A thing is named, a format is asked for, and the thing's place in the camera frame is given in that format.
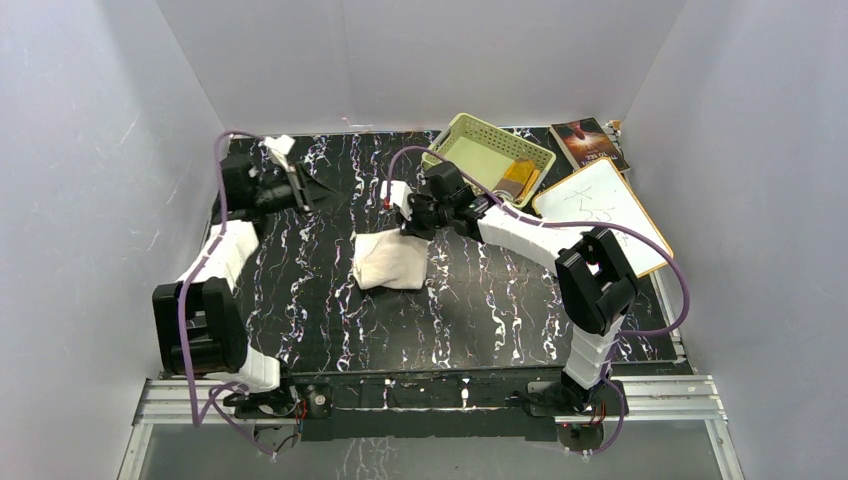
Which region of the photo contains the light green plastic basket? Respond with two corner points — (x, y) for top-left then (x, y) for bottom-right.
(429, 113), (556, 209)

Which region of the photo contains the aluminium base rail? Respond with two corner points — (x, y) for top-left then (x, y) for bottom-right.
(134, 375), (727, 425)

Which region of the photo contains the dark cover book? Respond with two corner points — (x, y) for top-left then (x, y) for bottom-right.
(549, 117), (630, 173)

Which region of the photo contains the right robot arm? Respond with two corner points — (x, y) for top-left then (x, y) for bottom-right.
(380, 162), (638, 414)

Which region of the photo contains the whiteboard with wooden frame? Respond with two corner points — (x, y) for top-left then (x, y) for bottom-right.
(532, 160), (673, 277)

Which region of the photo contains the brown and yellow towel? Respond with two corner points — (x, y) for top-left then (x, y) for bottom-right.
(493, 160), (540, 203)

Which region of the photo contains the cream white towel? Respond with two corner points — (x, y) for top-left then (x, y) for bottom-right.
(352, 229), (430, 290)

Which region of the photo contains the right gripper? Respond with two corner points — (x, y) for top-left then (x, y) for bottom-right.
(394, 194), (452, 243)

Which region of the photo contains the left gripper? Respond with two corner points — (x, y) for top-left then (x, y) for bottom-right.
(255, 164), (349, 218)

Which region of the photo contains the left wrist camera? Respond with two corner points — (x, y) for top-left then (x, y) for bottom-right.
(261, 135), (295, 172)

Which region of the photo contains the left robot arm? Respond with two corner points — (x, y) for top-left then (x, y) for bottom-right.
(152, 154), (335, 417)

